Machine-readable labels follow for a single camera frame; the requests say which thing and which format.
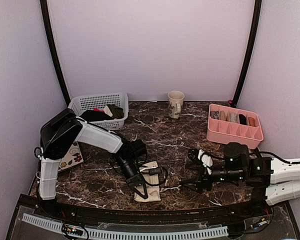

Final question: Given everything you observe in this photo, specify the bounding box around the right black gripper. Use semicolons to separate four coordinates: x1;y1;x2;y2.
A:
179;160;245;194

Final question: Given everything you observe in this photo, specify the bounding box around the pink divided organizer tray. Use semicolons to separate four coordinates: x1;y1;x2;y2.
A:
206;104;264;150

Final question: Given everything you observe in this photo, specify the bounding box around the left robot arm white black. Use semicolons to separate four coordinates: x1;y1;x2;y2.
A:
38;108;148;218

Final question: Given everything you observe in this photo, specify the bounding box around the white plastic laundry basket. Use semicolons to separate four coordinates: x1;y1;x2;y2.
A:
68;92;129;130

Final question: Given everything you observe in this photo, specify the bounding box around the black front table rail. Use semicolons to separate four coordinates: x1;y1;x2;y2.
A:
14;193;288;227

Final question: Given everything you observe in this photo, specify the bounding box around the tan rolled underwear in tray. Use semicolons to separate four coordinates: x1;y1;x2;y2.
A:
219;110;228;121

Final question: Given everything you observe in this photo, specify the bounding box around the cream ceramic mug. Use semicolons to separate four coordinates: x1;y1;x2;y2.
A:
167;90;185;119

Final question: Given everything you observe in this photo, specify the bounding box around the brown rolled underwear in tray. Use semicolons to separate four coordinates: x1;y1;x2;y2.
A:
247;116;256;127

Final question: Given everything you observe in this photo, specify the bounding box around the right black frame post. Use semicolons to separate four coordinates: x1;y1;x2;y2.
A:
232;0;262;106

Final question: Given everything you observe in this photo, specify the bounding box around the cream cotton boxer underwear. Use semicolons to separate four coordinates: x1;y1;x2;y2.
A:
134;161;161;203

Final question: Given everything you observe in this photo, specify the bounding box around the left black frame post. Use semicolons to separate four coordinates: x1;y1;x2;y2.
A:
39;0;71;105

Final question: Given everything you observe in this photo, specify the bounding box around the black garment in basket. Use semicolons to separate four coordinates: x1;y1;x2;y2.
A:
79;110;114;122

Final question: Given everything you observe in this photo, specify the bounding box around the floral square tile coaster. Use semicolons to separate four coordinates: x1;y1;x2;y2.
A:
58;142;84;173

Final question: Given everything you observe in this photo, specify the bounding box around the black rolled underwear in tray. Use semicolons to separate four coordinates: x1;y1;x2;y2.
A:
238;114;248;126

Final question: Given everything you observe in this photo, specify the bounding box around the black frame post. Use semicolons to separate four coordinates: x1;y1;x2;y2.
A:
232;0;262;106
39;0;71;105

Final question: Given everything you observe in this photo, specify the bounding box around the white slotted cable duct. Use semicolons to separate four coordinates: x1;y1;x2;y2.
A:
21;213;229;240

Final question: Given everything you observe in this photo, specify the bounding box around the grey rolled underwear in tray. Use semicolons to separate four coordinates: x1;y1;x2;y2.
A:
210;110;220;120

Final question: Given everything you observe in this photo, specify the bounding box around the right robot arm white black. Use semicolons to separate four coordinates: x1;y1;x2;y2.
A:
180;149;300;217

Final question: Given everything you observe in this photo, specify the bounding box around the olive green garment in basket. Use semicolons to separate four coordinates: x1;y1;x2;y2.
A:
107;104;125;119

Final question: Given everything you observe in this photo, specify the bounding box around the small white garment in basket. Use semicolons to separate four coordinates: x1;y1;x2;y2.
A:
103;106;114;118

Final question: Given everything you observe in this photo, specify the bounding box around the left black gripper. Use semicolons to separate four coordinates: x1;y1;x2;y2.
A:
114;155;148;199

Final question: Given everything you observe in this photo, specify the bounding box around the light grey rolled underwear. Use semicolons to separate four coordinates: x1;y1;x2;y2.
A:
229;112;238;123

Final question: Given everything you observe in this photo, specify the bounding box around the red garment in basket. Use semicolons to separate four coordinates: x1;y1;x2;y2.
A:
93;108;104;113

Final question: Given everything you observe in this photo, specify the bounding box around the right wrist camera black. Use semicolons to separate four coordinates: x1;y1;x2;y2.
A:
223;142;249;171

